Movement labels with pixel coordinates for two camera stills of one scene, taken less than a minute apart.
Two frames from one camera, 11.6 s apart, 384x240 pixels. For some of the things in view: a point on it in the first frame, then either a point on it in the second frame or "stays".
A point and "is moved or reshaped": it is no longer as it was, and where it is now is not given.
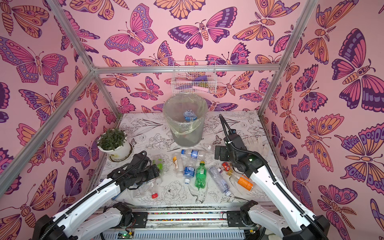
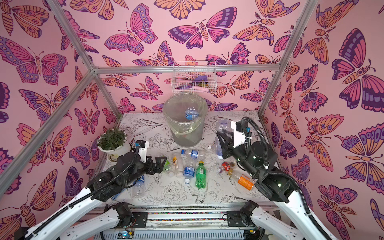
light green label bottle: (160, 166) is moved or reshaped
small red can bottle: (226, 166) stays
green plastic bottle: (201, 175) stays
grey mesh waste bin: (186, 113) stays
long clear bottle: (220, 181) to (222, 124)
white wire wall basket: (194, 77) stays
